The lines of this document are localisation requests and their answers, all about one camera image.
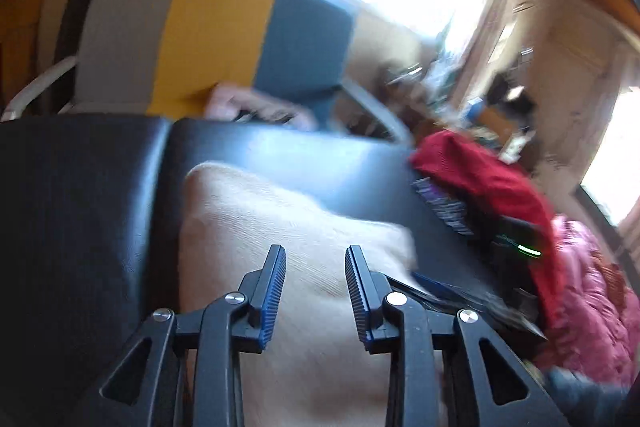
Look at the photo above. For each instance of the leopard print cloth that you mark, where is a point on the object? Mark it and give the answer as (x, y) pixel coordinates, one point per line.
(445, 207)

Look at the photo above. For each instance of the orange wooden wardrobe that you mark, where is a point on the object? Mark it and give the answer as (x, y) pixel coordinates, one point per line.
(22, 7)

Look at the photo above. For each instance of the grey yellow blue armchair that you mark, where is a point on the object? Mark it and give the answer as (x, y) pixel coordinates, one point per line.
(210, 32)

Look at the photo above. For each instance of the pink quilted jacket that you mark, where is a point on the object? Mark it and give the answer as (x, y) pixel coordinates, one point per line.
(590, 297)

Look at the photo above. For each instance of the beige knit sweater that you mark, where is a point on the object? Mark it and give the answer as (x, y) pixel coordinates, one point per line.
(250, 217)

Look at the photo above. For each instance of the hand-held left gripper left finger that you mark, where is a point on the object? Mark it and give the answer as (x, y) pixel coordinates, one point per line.
(272, 297)

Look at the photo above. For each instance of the blue plastic container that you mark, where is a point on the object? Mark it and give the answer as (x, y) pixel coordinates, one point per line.
(476, 111)

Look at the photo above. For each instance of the pink dog print cushion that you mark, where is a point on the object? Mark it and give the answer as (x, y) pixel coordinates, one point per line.
(235, 99)

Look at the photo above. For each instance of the small side window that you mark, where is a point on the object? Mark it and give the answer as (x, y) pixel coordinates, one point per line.
(615, 157)

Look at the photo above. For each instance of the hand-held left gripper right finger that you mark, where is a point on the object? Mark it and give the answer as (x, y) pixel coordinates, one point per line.
(360, 302)

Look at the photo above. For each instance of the red knit sweater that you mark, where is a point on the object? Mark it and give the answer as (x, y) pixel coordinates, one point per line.
(480, 172)

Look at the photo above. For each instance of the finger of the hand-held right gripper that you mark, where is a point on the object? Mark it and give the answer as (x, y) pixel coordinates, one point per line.
(427, 283)
(450, 309)

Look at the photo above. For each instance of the wooden side table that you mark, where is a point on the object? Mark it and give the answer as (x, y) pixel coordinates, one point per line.
(415, 112)

